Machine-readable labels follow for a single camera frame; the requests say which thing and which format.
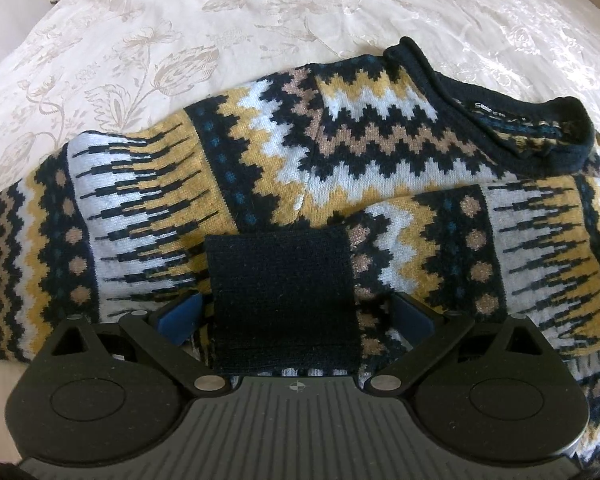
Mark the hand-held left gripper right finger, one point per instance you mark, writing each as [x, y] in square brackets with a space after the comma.
[411, 321]

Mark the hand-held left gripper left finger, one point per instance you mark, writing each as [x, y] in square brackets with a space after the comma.
[180, 321]

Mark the patterned knit sweater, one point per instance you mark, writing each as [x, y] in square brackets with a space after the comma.
[280, 135]

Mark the white floral bedspread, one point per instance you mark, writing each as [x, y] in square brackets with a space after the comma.
[230, 10]

